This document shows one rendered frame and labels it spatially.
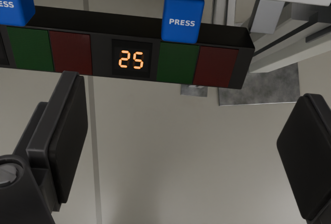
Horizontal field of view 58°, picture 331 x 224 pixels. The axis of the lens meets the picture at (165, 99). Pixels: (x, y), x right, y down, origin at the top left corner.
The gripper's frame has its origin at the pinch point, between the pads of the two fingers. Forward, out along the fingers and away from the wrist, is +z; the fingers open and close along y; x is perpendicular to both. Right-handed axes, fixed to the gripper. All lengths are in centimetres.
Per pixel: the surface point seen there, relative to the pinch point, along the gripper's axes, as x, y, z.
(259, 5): -0.2, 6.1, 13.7
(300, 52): -21, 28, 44
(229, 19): -16, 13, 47
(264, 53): -11.1, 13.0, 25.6
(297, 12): -1.5, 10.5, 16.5
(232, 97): -47, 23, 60
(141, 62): -4.6, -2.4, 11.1
